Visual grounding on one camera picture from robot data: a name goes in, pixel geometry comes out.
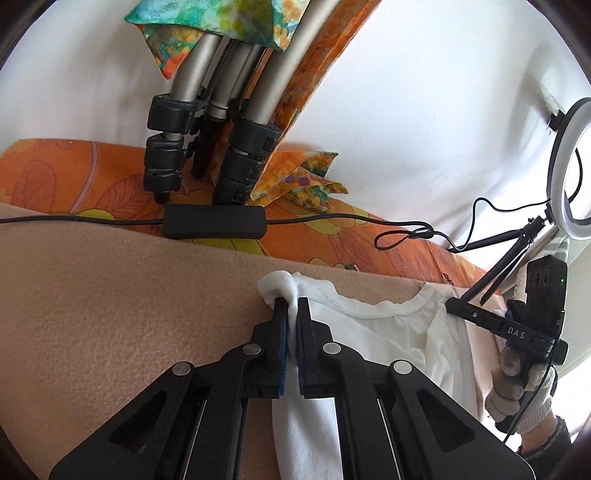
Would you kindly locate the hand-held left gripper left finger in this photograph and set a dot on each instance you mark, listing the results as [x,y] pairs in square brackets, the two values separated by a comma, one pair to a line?
[281,332]

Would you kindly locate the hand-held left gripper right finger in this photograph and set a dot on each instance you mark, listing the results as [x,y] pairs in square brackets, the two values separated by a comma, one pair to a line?
[303,332]

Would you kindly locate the person's right forearm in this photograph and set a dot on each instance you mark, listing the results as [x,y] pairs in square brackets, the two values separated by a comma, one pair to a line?
[545,441]

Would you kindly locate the person's right hand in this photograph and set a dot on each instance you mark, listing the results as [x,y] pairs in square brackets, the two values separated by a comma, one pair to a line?
[508,397]

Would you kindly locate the small colourful folded cloth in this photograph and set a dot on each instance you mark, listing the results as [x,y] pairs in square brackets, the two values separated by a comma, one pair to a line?
[300,180]

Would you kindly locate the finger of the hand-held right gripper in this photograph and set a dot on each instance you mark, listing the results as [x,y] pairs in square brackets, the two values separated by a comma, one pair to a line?
[475,314]

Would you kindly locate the tan fleece blanket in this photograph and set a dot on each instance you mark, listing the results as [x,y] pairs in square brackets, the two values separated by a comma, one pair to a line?
[115,300]

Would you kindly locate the small black tripod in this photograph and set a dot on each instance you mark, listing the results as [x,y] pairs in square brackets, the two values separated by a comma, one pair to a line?
[503,258]

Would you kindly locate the green white striped cushion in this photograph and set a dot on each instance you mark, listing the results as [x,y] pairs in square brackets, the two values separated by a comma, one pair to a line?
[561,249]

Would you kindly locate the folded silver tripod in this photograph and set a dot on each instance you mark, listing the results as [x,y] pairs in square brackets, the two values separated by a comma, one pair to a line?
[249,152]

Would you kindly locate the orange patterned cloth strip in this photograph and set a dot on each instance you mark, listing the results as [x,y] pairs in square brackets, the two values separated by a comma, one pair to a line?
[318,60]

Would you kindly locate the orange floral bedsheet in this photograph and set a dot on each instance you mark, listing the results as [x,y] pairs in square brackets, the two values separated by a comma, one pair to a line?
[69,175]

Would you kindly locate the colourful patterned scarf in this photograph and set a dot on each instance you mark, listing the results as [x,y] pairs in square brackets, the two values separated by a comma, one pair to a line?
[207,14]

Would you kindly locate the white t-shirt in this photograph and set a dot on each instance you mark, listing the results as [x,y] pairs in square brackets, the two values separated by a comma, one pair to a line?
[369,341]

